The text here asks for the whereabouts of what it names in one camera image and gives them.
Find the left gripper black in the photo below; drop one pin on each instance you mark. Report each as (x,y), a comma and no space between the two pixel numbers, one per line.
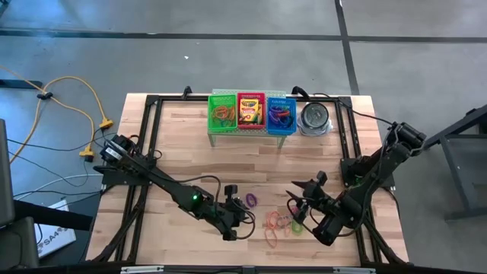
(228,217)

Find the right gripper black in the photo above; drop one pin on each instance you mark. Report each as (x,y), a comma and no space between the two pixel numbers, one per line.
(327,207)

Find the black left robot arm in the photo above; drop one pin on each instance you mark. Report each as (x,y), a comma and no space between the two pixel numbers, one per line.
(167,184)

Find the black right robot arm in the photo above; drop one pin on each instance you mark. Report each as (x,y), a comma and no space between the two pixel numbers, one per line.
(380,167)

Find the blue plastic basket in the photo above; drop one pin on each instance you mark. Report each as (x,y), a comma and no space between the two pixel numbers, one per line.
(281,132)

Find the green plastic basket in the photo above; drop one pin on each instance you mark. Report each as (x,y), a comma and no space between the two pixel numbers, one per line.
(215,99)

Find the red plastic basket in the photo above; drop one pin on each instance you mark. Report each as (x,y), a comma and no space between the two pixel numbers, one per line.
(239,95)

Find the black metal side table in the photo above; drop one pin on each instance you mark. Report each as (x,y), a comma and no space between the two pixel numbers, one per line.
(456,171)

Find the white cardboard box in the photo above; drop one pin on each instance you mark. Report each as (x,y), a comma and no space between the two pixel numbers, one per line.
(57,236)

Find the black flat bar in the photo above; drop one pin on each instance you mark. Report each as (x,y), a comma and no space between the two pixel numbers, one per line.
(53,216)

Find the dark grey equipment stand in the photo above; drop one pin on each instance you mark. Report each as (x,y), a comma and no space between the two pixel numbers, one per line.
(5,171)

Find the black floor bar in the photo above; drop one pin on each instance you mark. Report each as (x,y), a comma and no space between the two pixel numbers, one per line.
(21,83)

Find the silver metal bracket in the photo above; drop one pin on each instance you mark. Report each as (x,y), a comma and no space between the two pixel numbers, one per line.
(354,270)
(141,269)

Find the black frame clamp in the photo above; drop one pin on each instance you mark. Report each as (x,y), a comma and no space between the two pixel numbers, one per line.
(300,91)
(186,92)

